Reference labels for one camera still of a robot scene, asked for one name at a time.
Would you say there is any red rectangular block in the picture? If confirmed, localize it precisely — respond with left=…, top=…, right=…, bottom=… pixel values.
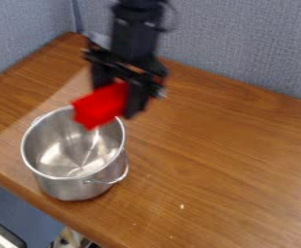
left=71, top=81, right=128, bottom=130

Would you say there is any grey object under table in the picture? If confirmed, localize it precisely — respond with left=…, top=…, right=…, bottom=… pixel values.
left=0, top=224, right=27, bottom=248

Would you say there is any white object under table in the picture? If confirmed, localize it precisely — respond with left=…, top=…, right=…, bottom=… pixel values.
left=51, top=226, right=101, bottom=248

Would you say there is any metal pot with handles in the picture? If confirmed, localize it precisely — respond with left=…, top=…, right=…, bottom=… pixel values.
left=21, top=106, right=129, bottom=202

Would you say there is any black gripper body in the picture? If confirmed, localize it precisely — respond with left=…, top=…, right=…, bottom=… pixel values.
left=85, top=18, right=168, bottom=97

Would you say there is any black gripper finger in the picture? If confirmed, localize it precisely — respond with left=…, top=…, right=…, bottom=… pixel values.
left=91, top=63, right=113, bottom=89
left=124, top=79, right=151, bottom=119

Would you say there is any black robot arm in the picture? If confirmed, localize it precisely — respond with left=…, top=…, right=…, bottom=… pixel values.
left=75, top=0, right=168, bottom=124

